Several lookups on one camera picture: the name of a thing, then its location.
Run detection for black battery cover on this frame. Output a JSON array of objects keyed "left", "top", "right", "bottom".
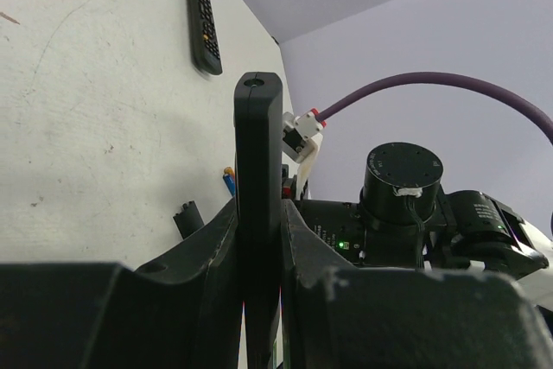
[{"left": 173, "top": 200, "right": 204, "bottom": 239}]

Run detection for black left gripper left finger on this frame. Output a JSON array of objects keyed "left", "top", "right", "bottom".
[{"left": 1, "top": 203, "right": 242, "bottom": 368}]

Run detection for plain black remote control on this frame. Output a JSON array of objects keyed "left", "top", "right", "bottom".
[{"left": 234, "top": 72, "right": 283, "bottom": 368}]

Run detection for blue battery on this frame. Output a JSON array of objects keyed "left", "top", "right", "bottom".
[{"left": 223, "top": 173, "right": 236, "bottom": 197}]

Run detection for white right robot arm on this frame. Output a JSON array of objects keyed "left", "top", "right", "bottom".
[{"left": 294, "top": 142, "right": 552, "bottom": 309}]

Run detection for black remote coloured buttons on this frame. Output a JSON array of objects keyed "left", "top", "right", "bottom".
[{"left": 187, "top": 0, "right": 223, "bottom": 76}]

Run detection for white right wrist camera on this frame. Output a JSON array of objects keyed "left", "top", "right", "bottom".
[{"left": 283, "top": 108, "right": 326, "bottom": 200}]

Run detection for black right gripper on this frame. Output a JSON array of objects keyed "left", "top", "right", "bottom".
[{"left": 280, "top": 163, "right": 433, "bottom": 273}]

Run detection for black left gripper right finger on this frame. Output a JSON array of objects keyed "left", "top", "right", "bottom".
[{"left": 281, "top": 200, "right": 544, "bottom": 368}]

